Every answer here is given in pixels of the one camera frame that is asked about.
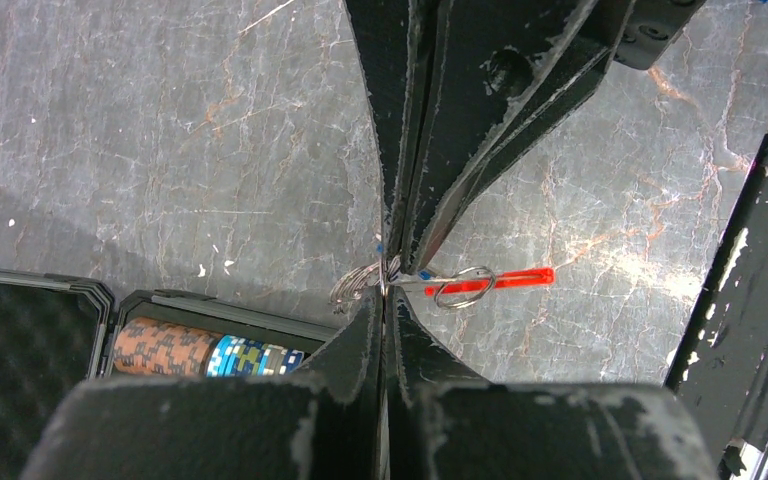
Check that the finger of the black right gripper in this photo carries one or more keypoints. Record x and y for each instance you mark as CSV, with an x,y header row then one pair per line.
x,y
395,41

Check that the metal keyring tool red handle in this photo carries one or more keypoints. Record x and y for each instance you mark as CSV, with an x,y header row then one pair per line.
x,y
455,291

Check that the black poker chip case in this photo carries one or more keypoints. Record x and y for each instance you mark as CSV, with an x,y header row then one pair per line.
x,y
56,331

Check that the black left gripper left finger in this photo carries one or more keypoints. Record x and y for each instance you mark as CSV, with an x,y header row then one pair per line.
x,y
321,421

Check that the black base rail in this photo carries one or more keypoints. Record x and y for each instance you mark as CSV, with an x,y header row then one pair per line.
x,y
720,369

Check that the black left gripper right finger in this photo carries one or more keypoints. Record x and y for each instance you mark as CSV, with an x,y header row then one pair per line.
x,y
448,422

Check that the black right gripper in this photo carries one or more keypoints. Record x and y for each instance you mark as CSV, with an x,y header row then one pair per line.
x,y
506,73

